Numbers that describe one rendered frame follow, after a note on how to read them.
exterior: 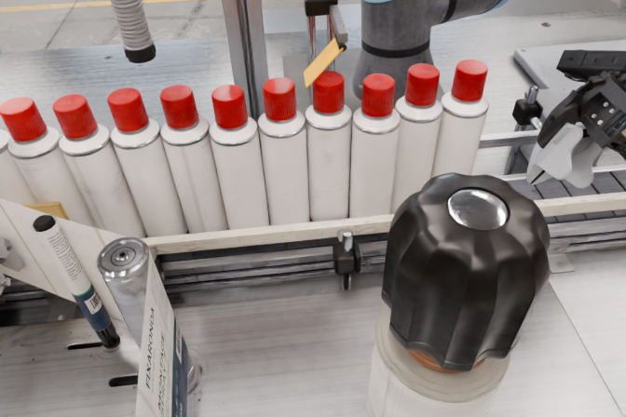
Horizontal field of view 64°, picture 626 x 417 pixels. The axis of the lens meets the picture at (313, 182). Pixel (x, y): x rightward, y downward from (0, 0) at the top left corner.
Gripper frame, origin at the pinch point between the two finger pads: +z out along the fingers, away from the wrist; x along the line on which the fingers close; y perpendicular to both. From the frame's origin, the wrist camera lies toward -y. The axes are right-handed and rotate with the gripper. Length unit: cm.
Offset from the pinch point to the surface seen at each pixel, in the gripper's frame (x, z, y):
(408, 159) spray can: -17.0, 4.0, 1.2
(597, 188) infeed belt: 12.4, -0.6, -1.3
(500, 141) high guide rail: -4.0, -0.2, -3.7
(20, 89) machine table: -66, 49, -49
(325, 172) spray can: -25.0, 9.4, 1.2
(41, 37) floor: -100, 164, -256
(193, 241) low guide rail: -35.7, 22.8, 4.0
